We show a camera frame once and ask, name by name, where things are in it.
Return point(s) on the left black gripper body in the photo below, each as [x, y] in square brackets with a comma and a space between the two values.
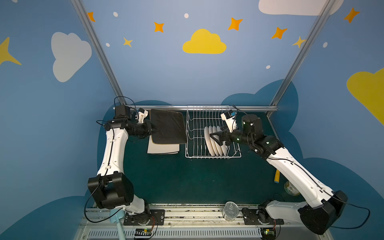
[148, 128]

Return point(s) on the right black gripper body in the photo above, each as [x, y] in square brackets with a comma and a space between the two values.
[224, 137]

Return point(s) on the black square plate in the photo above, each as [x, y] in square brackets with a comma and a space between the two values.
[171, 127]

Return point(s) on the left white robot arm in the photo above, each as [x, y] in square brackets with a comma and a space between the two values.
[111, 188]

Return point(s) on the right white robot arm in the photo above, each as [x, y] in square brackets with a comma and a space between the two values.
[321, 207]

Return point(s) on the light blue spatula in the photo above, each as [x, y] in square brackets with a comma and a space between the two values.
[115, 216]

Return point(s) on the right circuit board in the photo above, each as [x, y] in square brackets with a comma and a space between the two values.
[268, 234]

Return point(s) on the circuit board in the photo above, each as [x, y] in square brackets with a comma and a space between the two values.
[143, 233]
[268, 234]

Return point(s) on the left circuit board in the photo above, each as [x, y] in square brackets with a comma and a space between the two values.
[143, 233]

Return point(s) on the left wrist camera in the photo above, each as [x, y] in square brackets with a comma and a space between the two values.
[141, 115]

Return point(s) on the aluminium frame rail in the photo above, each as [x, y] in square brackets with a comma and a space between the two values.
[185, 108]

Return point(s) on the white wire dish rack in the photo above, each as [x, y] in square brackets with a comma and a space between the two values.
[196, 121]

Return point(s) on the yellow handled brush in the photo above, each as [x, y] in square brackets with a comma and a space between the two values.
[277, 177]

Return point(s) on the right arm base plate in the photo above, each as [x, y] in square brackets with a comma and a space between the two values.
[259, 217]

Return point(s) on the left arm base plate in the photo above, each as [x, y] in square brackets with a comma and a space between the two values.
[155, 217]

